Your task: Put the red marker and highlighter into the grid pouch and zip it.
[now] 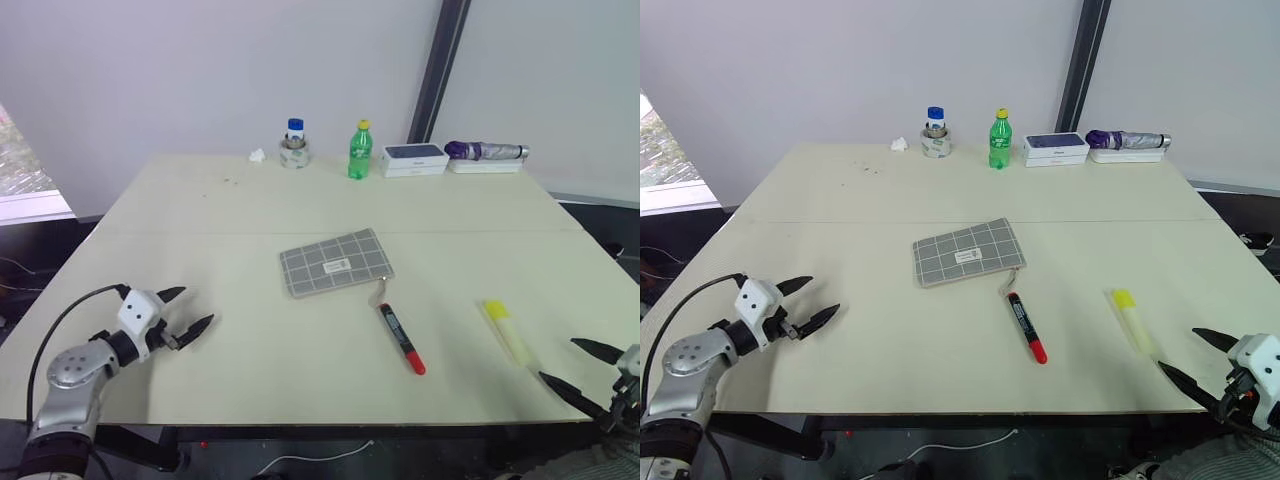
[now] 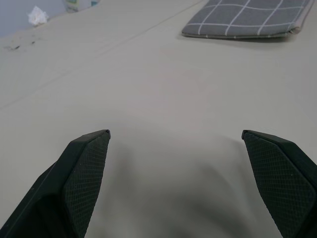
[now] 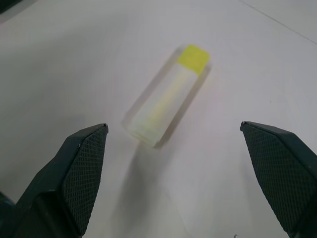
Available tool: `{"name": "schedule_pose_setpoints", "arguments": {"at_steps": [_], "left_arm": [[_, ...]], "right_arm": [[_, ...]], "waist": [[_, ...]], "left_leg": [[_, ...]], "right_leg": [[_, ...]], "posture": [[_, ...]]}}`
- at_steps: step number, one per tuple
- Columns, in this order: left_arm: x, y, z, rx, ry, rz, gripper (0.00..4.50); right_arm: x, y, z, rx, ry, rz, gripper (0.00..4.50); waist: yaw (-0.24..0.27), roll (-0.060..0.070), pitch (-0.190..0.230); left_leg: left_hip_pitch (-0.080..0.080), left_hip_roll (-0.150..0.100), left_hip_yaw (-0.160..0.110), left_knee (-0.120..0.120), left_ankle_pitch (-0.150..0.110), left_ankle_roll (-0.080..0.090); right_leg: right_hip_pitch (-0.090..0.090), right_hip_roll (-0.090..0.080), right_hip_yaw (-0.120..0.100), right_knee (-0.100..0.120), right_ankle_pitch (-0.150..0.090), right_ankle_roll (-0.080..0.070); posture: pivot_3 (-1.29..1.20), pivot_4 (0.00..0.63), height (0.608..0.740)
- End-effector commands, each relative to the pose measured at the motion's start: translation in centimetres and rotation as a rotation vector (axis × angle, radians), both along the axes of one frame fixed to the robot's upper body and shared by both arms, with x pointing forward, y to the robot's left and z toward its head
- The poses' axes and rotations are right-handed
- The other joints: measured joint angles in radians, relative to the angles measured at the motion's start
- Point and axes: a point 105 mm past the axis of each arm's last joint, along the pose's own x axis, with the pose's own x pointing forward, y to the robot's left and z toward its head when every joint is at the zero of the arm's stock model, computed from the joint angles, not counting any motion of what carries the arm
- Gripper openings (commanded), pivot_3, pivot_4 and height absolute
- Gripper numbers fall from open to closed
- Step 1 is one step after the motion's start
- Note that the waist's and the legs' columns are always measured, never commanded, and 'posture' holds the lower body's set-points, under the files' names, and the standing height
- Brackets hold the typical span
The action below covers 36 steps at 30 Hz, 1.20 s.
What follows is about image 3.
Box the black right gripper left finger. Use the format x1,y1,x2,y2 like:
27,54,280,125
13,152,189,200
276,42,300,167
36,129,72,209
9,123,109,238

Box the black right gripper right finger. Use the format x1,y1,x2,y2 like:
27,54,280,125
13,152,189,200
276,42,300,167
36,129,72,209
240,120,317,238

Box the clear box with yellow cap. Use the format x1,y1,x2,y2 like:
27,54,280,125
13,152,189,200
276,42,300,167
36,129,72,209
121,44,214,149

